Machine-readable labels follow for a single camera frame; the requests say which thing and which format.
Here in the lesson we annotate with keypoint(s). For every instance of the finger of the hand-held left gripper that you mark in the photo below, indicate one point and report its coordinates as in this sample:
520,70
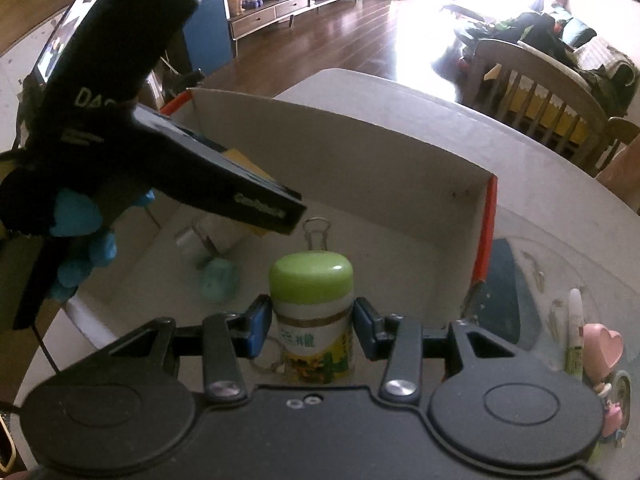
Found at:
225,185

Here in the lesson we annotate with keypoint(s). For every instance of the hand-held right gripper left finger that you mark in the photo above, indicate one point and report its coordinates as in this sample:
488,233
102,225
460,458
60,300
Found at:
260,327

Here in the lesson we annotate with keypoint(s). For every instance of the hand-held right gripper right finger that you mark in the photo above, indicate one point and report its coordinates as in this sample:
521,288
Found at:
365,330

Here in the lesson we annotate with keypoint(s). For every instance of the yellow plastic block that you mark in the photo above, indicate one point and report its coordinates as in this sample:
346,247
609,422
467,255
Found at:
240,157

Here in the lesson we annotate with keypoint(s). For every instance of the green-lid white jar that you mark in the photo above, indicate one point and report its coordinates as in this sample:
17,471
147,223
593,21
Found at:
312,310

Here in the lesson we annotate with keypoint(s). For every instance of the silver metal cylinder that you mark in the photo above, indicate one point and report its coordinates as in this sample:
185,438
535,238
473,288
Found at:
192,235

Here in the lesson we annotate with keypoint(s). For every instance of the teal egg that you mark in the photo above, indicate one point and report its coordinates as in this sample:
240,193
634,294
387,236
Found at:
220,280

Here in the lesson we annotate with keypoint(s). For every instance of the metal binder clip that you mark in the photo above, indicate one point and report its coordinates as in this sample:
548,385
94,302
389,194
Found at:
315,240

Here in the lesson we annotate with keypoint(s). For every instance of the red cardboard box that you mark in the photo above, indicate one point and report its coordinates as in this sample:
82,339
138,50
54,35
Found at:
400,200

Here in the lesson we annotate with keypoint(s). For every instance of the white green marker pen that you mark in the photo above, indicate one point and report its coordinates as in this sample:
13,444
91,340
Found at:
575,330

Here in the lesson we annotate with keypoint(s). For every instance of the pink heart-shaped case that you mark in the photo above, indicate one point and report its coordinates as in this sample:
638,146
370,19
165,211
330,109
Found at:
602,350

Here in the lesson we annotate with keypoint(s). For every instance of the pink pig figure blue dress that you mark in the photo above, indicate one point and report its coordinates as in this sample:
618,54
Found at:
612,417

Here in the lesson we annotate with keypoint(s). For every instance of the pastel rimmed plastic toy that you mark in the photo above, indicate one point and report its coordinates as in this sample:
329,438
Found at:
622,385

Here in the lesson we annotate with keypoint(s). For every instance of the person's left hand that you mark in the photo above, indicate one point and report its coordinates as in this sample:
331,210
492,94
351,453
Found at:
75,217

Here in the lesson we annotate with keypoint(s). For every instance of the black dustpan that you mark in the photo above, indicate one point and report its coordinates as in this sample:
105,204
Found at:
182,80

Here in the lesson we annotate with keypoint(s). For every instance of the blue black cabinet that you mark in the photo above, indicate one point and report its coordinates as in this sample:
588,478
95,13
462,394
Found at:
210,20

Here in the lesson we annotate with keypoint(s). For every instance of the wooden TV cabinet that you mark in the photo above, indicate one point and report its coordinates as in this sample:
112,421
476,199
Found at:
280,10

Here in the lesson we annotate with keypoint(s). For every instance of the pink cloth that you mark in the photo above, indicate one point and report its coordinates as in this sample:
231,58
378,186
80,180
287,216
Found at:
622,175

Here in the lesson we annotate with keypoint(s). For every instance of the dining chair yellow cushion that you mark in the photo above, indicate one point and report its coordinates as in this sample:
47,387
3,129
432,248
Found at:
525,75

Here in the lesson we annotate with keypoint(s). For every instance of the wooden dining chair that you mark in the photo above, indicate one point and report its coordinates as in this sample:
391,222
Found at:
620,135

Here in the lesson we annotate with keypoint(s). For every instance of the dark clothes pile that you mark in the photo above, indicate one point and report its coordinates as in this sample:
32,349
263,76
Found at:
530,25

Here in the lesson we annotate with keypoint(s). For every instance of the sofa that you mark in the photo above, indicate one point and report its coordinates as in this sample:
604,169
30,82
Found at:
600,60

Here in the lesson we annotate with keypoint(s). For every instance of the teal cushion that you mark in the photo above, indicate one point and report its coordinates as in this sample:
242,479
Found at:
580,32

